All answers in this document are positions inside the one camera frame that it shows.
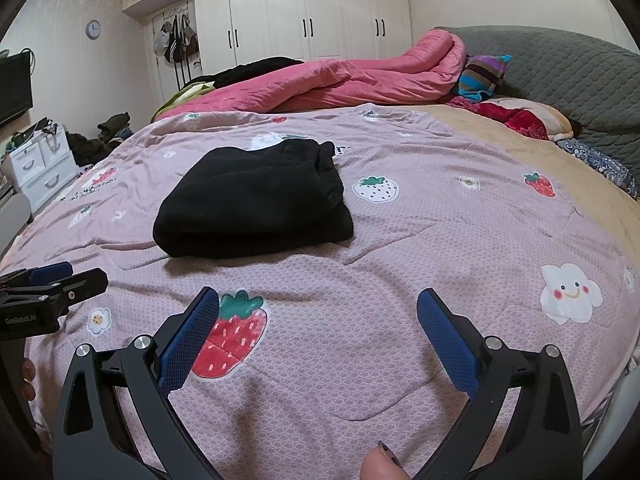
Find lilac strawberry printed blanket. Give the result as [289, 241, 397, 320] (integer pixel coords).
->
[0, 102, 640, 480]

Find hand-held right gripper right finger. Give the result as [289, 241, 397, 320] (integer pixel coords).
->
[416, 287, 585, 480]

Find black sweater with orange cuffs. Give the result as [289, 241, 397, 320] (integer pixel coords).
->
[152, 139, 356, 260]

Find green blanket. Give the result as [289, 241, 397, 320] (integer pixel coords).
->
[157, 81, 216, 116]

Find hanging bags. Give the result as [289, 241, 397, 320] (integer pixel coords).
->
[152, 12, 201, 66]

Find blue patterned cloth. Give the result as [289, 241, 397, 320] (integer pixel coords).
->
[555, 137, 640, 196]

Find dark clothes heap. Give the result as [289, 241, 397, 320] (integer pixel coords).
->
[65, 112, 133, 168]

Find black television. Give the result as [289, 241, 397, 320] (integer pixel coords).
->
[0, 50, 35, 128]

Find white wardrobe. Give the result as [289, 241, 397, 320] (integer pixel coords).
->
[122, 0, 413, 63]

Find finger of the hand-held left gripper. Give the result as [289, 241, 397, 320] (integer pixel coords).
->
[47, 267, 110, 312]
[0, 261, 73, 287]

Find striped colourful pillow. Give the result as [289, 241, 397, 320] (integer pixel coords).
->
[457, 54, 513, 102]

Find light grey chair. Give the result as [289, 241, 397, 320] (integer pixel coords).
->
[0, 192, 33, 256]

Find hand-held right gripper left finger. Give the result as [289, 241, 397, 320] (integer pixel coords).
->
[52, 286, 221, 480]

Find grey quilted headboard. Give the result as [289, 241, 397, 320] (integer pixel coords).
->
[434, 25, 640, 166]

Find white drawer cabinet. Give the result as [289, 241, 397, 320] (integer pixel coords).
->
[2, 122, 78, 213]

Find black clothes pile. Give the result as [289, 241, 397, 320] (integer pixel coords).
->
[189, 56, 306, 88]

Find person's right hand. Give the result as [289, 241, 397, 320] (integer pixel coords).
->
[360, 441, 411, 480]

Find red floral pillow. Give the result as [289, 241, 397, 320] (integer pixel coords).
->
[445, 95, 576, 142]

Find white bed frame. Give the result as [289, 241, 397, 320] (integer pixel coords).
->
[582, 355, 640, 461]

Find pink quilt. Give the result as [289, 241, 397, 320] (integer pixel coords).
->
[151, 29, 467, 122]

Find tan bedsheet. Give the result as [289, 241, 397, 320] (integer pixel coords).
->
[427, 102, 640, 281]

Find person's left hand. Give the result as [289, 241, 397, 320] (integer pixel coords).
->
[19, 357, 38, 401]

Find white door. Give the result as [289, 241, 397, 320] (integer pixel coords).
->
[150, 7, 198, 106]

